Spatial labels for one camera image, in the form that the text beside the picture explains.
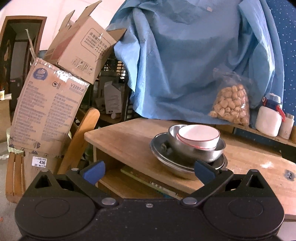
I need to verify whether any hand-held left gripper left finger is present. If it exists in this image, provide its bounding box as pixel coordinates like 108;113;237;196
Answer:
23;160;119;208

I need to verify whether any white bowl with red rim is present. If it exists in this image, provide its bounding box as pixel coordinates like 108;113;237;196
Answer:
177;136;218;151
176;125;221;147

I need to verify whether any wooden chair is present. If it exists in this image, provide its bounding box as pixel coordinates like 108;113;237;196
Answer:
6;108;101;204

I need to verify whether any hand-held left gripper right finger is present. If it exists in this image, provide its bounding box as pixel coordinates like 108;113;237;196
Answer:
180;160;278;207

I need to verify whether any light blue cloth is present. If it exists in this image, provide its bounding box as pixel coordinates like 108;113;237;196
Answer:
106;0;285;126

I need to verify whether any steel bowl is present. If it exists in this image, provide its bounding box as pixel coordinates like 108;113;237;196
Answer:
167;124;226;163

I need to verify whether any dotted dark blue cloth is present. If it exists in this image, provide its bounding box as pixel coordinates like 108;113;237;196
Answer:
266;0;296;117

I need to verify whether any cardboard box with price label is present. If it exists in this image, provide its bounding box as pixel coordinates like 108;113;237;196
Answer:
23;149;68;175

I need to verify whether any wooden riser shelf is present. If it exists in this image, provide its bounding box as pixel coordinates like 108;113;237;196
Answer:
215;122;296;151

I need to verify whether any black plastic crate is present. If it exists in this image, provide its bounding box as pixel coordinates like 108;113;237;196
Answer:
91;56;135;121

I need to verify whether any steel plate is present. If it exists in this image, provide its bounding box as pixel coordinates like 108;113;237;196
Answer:
150;132;228;180

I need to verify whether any white bottle with blue cap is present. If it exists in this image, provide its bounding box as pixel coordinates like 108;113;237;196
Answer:
255;93;286;137

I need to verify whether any small white bottle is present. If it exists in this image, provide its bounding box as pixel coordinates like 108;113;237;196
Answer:
278;113;295;140

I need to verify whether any open cardboard box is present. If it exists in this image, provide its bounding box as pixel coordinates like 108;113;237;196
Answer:
43;0;128;85

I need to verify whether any clear bag of snacks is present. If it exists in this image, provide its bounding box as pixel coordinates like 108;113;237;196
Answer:
208;68;251;127

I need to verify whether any large printed cardboard box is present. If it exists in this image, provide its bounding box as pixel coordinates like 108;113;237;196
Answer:
7;57;91;160

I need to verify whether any white carton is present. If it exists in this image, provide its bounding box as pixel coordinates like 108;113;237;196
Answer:
104;81;126;114

